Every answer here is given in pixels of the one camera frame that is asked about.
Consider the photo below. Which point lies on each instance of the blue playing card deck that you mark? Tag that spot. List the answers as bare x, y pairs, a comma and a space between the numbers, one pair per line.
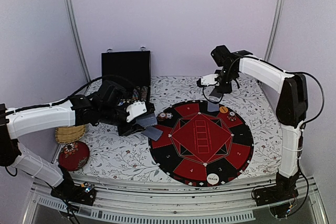
147, 120

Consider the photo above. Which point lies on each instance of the red black small chip stack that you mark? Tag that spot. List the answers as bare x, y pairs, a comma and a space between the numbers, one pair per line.
232, 116

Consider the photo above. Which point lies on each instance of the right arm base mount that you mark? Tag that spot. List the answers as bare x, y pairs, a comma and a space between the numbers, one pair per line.
284, 190

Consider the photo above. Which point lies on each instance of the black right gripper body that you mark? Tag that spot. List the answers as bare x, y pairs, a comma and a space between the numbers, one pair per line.
228, 76

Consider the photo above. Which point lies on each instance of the face-down card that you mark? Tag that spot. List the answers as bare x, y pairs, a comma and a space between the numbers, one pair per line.
152, 132
212, 107

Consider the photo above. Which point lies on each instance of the red floral round cushion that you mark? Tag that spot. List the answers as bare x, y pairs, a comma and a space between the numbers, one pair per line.
74, 156

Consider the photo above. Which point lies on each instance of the round red black poker mat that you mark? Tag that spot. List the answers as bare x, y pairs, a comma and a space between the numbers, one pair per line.
196, 143

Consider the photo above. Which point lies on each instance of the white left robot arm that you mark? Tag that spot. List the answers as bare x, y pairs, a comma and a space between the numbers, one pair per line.
111, 105

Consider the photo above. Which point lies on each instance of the aluminium frame post left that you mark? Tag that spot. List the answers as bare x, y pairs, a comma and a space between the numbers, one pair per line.
75, 34

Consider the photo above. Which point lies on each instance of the white black chip stack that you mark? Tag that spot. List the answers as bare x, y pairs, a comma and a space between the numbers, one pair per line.
169, 115

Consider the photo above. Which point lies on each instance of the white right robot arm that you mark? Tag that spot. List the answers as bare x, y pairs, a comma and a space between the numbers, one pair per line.
292, 106

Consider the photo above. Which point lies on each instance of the black poker chip case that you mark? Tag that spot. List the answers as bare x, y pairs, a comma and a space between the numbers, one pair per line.
131, 69

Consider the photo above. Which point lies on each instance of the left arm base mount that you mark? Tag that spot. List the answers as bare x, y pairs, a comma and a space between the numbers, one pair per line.
84, 193

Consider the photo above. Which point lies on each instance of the far right chip row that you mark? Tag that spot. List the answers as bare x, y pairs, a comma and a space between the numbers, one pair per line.
144, 92

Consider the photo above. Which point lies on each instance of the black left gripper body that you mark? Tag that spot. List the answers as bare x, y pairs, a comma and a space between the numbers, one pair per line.
130, 129

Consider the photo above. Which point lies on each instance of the floral white tablecloth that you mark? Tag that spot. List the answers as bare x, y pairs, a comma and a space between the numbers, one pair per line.
128, 158

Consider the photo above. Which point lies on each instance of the orange round blind button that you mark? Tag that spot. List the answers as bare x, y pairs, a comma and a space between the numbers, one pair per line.
223, 109

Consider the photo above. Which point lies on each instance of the white blue dealer button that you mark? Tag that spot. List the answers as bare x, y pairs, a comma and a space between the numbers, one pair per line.
212, 179

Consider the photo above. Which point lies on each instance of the red orange chip stack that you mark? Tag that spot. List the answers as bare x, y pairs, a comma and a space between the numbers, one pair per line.
162, 116

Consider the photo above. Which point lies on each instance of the woven bamboo tray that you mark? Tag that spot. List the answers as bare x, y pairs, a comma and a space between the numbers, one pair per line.
66, 135

